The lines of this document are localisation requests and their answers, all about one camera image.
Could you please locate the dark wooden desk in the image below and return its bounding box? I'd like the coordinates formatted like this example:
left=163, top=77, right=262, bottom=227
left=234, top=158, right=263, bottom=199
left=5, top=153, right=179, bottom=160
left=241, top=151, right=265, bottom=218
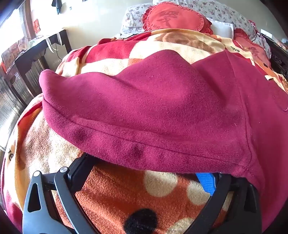
left=0, top=29, right=72, bottom=109

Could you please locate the dark carved headboard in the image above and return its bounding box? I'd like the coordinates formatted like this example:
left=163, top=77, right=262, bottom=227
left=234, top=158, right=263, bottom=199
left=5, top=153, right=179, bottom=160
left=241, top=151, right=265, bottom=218
left=262, top=34, right=288, bottom=80

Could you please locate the window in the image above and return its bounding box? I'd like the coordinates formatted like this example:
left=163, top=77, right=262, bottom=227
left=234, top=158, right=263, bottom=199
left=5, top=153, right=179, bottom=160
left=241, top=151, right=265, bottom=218
left=0, top=3, right=26, bottom=58

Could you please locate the red heart-shaped cushion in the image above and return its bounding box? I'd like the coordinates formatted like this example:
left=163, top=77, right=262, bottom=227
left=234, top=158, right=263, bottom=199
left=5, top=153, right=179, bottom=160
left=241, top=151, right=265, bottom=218
left=234, top=28, right=273, bottom=68
left=142, top=1, right=213, bottom=36

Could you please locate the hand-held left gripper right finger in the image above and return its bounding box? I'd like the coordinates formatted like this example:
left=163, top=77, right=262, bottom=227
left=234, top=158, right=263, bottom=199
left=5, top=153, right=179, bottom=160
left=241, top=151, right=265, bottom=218
left=184, top=172, right=263, bottom=234

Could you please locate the red orange printed blanket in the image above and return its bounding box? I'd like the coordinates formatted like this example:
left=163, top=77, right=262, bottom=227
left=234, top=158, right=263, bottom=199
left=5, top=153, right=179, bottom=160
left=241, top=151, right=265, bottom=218
left=0, top=28, right=288, bottom=234

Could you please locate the white pillow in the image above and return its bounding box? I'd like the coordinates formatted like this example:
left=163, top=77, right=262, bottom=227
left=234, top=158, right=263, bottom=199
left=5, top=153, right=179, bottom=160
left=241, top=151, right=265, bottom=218
left=209, top=19, right=235, bottom=39

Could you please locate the floral pillow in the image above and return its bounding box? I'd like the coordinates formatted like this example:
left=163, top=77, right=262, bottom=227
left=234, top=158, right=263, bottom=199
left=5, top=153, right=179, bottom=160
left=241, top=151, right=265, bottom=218
left=120, top=0, right=271, bottom=59

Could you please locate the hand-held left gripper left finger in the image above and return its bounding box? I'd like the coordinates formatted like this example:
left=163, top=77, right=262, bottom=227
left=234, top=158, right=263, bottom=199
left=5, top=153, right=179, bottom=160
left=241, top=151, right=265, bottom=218
left=22, top=152, right=98, bottom=234

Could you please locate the stack of boxes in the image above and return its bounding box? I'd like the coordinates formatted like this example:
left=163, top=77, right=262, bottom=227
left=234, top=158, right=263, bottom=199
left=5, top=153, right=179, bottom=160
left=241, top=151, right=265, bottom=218
left=1, top=37, right=30, bottom=64

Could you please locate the maroon sweatshirt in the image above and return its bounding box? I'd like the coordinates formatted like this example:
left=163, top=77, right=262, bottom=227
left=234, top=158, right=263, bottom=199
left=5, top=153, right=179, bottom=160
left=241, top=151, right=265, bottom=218
left=39, top=50, right=288, bottom=232

